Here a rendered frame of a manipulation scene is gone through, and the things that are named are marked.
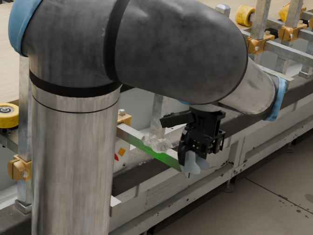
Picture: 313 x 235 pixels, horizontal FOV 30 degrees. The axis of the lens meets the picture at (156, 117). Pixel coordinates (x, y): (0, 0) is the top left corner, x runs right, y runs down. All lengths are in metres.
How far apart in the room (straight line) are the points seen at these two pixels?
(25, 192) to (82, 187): 0.74
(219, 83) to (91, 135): 0.17
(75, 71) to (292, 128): 2.77
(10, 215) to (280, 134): 2.04
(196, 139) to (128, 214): 1.02
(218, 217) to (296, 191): 0.52
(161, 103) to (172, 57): 1.13
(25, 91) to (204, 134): 0.43
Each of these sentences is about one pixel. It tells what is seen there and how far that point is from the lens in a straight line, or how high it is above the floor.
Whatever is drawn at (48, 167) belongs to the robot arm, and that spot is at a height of 1.21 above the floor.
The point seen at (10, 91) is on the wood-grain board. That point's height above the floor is 0.90.
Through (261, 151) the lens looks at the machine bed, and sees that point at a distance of 3.07.
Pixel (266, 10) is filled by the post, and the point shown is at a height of 1.08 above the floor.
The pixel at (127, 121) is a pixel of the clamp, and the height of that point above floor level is 0.86.
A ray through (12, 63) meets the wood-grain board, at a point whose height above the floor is 0.90.
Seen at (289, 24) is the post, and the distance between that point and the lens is 2.32.
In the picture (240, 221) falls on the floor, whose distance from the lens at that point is 2.80.
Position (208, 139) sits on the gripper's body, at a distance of 1.38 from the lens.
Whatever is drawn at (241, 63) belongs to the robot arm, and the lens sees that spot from 0.69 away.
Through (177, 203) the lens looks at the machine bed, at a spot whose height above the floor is 0.15.
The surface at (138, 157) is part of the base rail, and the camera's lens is 1.78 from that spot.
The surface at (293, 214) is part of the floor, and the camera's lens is 2.95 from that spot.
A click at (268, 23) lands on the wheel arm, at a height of 0.95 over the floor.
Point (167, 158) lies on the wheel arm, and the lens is 1.50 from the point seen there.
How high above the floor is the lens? 1.62
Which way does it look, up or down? 27 degrees down
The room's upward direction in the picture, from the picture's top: 8 degrees clockwise
